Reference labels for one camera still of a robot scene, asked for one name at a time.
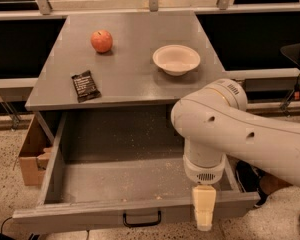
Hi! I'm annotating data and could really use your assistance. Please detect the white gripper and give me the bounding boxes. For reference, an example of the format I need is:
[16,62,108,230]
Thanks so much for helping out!
[183,140,226,231]

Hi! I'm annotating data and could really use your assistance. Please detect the grey top drawer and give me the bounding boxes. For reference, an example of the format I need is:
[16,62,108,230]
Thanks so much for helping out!
[11,111,262,236]

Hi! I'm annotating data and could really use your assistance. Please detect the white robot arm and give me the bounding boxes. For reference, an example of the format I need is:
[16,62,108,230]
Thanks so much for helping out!
[171,79,300,231]

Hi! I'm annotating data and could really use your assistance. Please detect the grey drawer cabinet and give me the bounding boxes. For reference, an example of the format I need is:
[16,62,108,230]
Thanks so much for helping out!
[26,12,225,121]

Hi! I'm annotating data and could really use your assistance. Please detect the black sneaker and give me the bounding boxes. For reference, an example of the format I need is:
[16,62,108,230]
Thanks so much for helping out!
[235,161,268,208]

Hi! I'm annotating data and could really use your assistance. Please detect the person's leg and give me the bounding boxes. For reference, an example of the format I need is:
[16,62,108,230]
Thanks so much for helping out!
[259,173,291,195]

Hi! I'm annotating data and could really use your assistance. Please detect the white bowl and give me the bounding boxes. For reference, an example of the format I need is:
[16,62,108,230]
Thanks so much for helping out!
[152,45,201,76]

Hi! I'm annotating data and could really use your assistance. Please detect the black snack packet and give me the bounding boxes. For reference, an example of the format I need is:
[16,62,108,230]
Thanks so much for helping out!
[72,70,101,103]

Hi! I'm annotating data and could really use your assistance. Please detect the black laptop table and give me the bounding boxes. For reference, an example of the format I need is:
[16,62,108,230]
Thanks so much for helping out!
[279,13,300,85]

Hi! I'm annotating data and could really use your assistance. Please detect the black device on floor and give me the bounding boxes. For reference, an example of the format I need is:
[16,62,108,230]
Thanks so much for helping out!
[28,234,39,240]

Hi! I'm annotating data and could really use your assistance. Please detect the cardboard box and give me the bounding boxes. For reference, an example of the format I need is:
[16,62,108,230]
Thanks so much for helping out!
[18,118,52,186]

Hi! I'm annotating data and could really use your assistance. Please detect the red apple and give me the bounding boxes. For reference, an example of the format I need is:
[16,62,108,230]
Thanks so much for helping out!
[90,30,113,53]

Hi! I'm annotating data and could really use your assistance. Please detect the black cable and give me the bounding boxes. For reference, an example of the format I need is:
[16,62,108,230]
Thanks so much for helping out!
[0,216,14,235]

